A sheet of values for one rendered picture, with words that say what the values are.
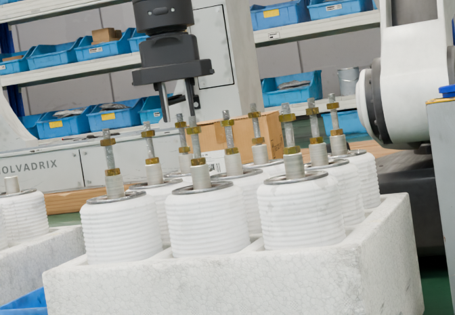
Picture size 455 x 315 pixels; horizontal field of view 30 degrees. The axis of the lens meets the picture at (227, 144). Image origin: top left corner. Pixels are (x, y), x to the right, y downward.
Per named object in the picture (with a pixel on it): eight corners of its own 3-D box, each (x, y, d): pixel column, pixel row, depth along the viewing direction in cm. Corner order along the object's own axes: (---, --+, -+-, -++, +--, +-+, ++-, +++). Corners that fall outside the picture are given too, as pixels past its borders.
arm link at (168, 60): (128, 86, 124) (116, 4, 123) (137, 86, 134) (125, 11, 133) (213, 73, 124) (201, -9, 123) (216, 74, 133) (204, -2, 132)
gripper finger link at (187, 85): (189, 119, 127) (182, 78, 127) (190, 118, 130) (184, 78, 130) (199, 117, 127) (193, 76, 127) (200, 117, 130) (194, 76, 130)
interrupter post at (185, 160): (185, 175, 131) (182, 154, 130) (199, 173, 129) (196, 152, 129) (177, 177, 129) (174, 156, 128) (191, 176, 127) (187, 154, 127)
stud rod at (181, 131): (185, 162, 128) (177, 113, 128) (182, 162, 129) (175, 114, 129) (190, 162, 129) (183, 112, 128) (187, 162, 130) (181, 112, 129)
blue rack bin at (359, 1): (326, 24, 621) (321, -5, 620) (377, 15, 607) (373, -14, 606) (307, 22, 575) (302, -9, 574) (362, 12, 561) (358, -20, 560)
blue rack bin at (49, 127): (68, 135, 699) (64, 110, 698) (110, 129, 686) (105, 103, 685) (36, 140, 652) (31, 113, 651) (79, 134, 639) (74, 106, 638)
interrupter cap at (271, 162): (268, 169, 120) (267, 164, 119) (226, 173, 124) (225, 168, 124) (297, 161, 125) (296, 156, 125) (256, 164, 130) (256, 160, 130)
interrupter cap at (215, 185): (231, 191, 99) (230, 185, 99) (167, 200, 99) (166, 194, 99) (235, 183, 106) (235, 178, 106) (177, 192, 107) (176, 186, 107)
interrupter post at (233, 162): (234, 179, 112) (231, 154, 112) (223, 179, 114) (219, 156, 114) (248, 176, 114) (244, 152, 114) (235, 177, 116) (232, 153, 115)
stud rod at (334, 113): (336, 146, 120) (329, 93, 120) (334, 146, 121) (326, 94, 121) (343, 145, 120) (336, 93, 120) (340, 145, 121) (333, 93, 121)
